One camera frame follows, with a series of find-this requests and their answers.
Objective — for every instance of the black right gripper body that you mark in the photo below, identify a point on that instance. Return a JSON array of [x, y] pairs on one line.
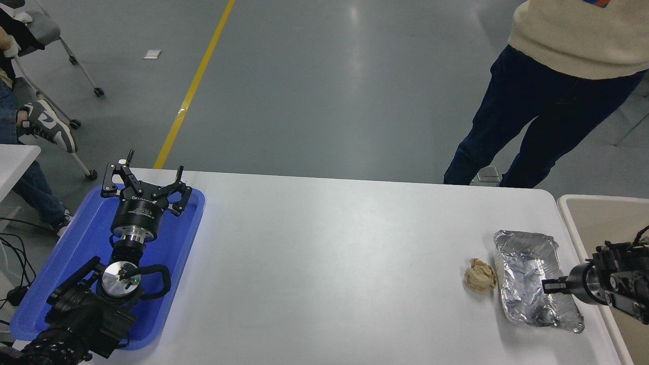
[[580, 284]]

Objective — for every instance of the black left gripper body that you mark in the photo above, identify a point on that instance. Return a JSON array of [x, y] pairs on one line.
[[137, 213]]

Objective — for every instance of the silver foil tray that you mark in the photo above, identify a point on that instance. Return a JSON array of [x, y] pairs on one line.
[[522, 274]]

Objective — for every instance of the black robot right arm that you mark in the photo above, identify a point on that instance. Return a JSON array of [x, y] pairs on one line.
[[628, 294]]

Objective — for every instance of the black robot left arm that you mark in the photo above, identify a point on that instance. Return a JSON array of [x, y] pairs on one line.
[[76, 319]]

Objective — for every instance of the blue plastic tray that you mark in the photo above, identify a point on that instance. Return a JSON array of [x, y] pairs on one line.
[[172, 243]]

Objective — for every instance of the large pale bin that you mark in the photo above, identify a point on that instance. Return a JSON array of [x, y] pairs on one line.
[[608, 218]]

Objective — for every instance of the crumpled tan paper ball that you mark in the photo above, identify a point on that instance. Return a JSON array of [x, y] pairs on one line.
[[480, 276]]

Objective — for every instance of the seated person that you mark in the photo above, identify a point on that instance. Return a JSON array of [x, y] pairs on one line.
[[30, 187]]

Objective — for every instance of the grey wheeled chair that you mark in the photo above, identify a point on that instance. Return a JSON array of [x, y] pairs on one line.
[[43, 25], [53, 104]]

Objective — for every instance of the small white table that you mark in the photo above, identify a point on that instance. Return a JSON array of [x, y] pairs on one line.
[[15, 159]]

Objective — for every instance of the white paper scrap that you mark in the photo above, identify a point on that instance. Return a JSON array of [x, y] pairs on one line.
[[152, 54]]

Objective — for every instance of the black power plug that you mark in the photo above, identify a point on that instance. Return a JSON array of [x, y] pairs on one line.
[[16, 295]]

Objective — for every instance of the grey metal leg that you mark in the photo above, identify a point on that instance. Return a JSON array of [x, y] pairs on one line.
[[633, 129]]

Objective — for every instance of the standing person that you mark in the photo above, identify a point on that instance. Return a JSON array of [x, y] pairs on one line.
[[507, 111]]

